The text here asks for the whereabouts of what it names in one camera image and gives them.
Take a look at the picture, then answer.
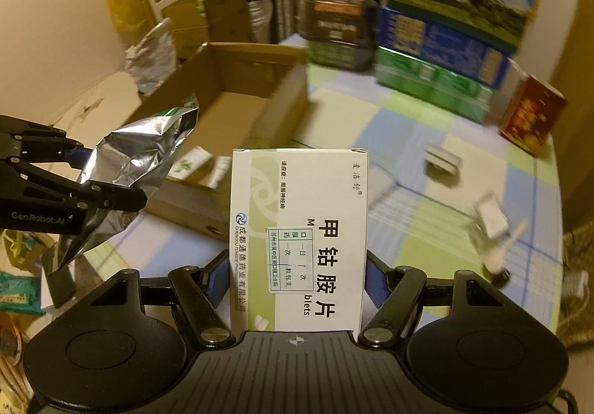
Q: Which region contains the silver foil pouch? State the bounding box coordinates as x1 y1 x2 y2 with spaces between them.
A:
48 95 199 275

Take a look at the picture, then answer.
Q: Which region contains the checkered tablecloth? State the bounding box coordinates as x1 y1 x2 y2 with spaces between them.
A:
89 58 563 329

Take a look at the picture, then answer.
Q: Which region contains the small white charger block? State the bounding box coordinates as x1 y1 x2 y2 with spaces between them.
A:
425 144 463 176

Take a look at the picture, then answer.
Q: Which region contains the red gift box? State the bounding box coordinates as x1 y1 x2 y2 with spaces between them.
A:
499 75 568 156

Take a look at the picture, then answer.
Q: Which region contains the blue milk carton case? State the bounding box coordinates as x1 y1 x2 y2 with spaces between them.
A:
379 6 509 88

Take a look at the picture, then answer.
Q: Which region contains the clear wrapped white packet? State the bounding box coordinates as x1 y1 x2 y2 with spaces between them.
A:
469 191 509 252

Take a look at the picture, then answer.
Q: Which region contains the green white medicine box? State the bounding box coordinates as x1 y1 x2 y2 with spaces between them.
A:
229 149 369 334

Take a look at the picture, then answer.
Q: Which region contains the green shrink-wrapped drink pack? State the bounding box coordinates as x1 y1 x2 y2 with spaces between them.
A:
375 47 495 124

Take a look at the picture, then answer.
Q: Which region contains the large cardboard box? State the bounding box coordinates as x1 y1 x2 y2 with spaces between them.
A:
128 42 308 238

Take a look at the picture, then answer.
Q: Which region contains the crumpled silver white bag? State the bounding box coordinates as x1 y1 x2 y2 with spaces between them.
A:
124 18 177 96

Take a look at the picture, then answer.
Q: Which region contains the brown cardboard carton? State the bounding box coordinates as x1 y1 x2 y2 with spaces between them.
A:
163 0 253 59

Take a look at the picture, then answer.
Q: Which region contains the white ointment box green dragon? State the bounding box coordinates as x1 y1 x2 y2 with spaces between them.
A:
167 147 213 181

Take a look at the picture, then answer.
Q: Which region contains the dark packaged bowl set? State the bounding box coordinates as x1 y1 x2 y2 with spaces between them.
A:
298 0 379 71

